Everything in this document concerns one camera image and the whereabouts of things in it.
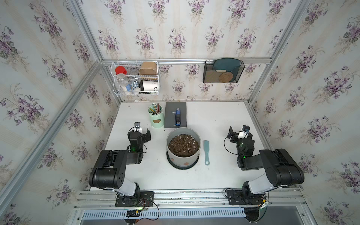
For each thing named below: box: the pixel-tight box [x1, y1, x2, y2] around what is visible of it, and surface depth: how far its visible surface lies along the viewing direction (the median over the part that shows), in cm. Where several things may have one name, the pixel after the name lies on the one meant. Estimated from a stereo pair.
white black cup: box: [138, 79, 159, 92], surface depth 95 cm
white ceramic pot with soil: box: [165, 127, 202, 167], surface depth 84 cm
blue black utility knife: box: [174, 107, 181, 127], surface depth 106 cm
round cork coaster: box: [218, 72, 233, 83], surface depth 100 cm
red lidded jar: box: [114, 65, 128, 75], surface depth 93 cm
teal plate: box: [212, 57, 241, 82], surface depth 94 cm
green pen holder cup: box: [148, 105, 165, 129], surface depth 100 cm
